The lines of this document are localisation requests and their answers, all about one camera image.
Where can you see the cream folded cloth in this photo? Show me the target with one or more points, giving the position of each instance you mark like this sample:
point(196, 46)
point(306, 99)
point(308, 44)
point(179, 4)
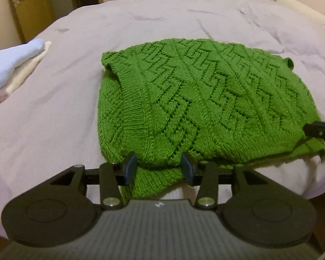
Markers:
point(24, 73)

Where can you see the wooden door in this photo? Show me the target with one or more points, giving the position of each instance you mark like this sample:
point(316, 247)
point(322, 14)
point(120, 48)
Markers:
point(35, 10)

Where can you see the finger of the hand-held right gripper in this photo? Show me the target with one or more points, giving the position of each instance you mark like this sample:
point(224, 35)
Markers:
point(319, 131)

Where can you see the lilac duvet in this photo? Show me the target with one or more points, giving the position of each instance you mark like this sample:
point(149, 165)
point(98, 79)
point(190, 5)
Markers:
point(178, 16)

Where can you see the white headboard cushion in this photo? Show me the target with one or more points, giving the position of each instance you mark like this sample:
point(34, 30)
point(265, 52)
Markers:
point(308, 10)

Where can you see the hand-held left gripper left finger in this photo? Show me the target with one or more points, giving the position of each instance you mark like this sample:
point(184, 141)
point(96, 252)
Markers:
point(130, 168)

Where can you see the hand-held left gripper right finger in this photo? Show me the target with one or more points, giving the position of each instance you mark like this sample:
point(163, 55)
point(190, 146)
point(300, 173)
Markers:
point(188, 168)

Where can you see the blue folded cloth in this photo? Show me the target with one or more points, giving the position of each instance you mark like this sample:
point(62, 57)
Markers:
point(13, 59)

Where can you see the green knit sweater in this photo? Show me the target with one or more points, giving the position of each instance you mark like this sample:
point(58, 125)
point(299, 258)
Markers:
point(205, 92)

